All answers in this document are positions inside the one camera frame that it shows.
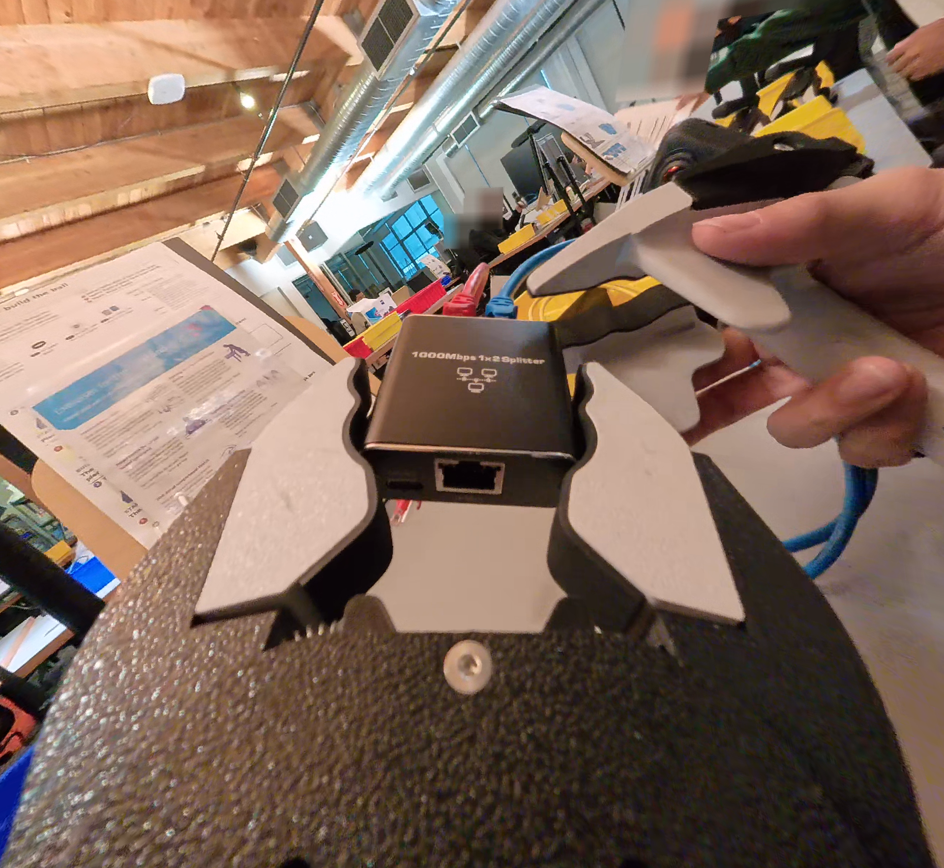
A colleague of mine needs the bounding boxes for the blue ethernet cable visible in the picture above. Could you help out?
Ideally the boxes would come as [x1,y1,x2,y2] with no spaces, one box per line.
[484,237,879,581]

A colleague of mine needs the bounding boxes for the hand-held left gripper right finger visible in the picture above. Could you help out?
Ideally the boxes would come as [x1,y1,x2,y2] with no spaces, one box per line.
[547,363,746,637]

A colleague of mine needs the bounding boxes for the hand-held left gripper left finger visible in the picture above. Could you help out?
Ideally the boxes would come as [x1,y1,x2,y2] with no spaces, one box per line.
[193,358,393,637]

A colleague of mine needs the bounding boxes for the silver ventilation duct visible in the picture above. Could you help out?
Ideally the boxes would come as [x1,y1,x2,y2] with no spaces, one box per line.
[265,0,532,242]
[335,0,665,202]

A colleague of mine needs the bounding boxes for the person's right hand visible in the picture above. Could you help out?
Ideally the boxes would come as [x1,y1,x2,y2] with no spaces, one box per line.
[682,164,944,471]

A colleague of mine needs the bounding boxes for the black network splitter box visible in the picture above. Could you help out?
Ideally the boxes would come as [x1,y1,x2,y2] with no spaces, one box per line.
[361,315,576,508]

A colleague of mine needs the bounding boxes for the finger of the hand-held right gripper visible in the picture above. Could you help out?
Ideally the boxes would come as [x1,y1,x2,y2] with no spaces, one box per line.
[564,306,729,435]
[527,182,696,297]

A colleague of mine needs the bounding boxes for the wooden instruction board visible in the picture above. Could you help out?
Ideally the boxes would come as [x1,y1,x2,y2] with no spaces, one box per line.
[494,87,657,183]
[0,237,348,581]

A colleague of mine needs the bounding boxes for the blue plastic bin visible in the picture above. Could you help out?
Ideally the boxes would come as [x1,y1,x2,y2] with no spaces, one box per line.
[0,743,38,868]

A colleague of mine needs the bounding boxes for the printed instruction sheet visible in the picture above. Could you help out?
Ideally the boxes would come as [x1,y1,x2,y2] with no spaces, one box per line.
[0,243,325,548]

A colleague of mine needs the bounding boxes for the red plastic bin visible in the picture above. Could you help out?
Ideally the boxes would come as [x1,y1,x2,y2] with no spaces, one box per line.
[394,277,449,312]

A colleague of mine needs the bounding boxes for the red ethernet cable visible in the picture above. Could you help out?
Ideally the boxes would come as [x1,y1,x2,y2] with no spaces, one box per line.
[391,262,491,524]

